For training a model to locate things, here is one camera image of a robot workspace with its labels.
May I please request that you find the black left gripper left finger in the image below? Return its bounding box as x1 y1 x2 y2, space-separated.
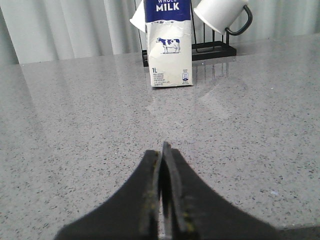
55 150 160 240

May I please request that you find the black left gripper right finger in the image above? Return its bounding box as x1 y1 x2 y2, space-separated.
162 141 320 240

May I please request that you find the blue white milk carton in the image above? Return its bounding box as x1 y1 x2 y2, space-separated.
144 0 193 88

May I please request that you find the black wire mug rack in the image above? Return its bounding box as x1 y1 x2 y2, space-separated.
134 1 237 67

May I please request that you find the white enamel mug black handle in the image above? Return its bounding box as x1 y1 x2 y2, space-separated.
193 0 253 36

